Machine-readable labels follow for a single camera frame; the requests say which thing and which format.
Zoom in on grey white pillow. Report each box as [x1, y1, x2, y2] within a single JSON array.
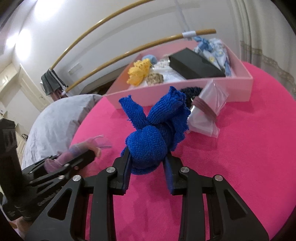
[[21, 94, 102, 169]]

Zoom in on blue patterned baby cloth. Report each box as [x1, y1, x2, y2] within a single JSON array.
[[193, 36, 232, 77]]

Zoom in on pink round table mat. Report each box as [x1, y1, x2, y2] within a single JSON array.
[[113, 63, 295, 240]]

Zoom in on pink storage box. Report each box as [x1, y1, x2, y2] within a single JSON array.
[[105, 47, 253, 109]]

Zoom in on lower wooden ballet bar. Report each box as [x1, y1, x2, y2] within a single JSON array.
[[61, 29, 217, 96]]

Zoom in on white barre stand post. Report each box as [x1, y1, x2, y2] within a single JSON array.
[[174, 0, 194, 32]]

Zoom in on black rectangular case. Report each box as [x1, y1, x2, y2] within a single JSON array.
[[169, 48, 226, 80]]

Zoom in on pastel organza scrunchie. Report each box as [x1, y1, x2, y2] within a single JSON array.
[[44, 135, 112, 173]]

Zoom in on dark navy knit scrunchie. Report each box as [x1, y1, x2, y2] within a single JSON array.
[[180, 87, 203, 109]]

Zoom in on yellow knit toy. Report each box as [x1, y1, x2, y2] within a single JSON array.
[[126, 58, 152, 86]]

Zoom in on grey clothes on bar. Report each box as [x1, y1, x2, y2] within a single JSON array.
[[41, 69, 67, 101]]

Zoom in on royal blue knit cloth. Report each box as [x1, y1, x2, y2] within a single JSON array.
[[119, 86, 190, 175]]

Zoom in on white wall socket plate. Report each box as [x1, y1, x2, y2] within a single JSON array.
[[68, 63, 82, 75]]

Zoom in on light blue knit ball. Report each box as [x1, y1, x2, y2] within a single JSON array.
[[142, 54, 158, 65]]

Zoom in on white brown tv cabinet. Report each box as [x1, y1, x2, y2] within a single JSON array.
[[80, 65, 127, 95]]

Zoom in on cream curtain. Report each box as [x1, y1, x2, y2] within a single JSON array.
[[229, 1, 295, 96]]

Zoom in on clear bag with hairbands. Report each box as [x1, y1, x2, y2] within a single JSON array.
[[187, 80, 229, 138]]

